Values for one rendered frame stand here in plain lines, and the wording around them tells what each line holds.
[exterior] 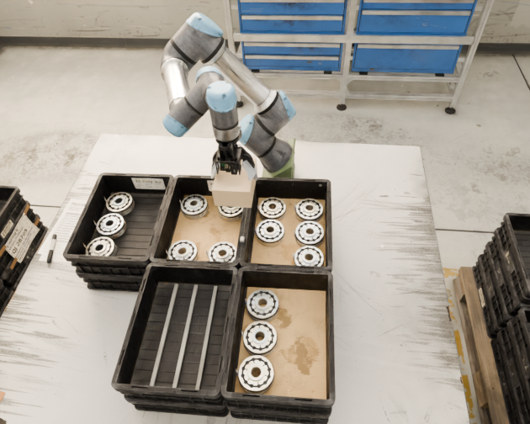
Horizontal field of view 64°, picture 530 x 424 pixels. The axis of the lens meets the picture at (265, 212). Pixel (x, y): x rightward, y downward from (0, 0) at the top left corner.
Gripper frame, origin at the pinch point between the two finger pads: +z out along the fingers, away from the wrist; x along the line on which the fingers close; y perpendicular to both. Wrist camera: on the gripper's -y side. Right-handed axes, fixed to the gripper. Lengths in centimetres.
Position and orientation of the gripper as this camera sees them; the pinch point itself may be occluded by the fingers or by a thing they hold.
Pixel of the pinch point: (235, 177)
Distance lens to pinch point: 137.7
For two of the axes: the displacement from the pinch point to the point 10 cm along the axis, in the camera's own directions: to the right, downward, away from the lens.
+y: -1.1, 7.8, -6.2
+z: 0.5, 6.3, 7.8
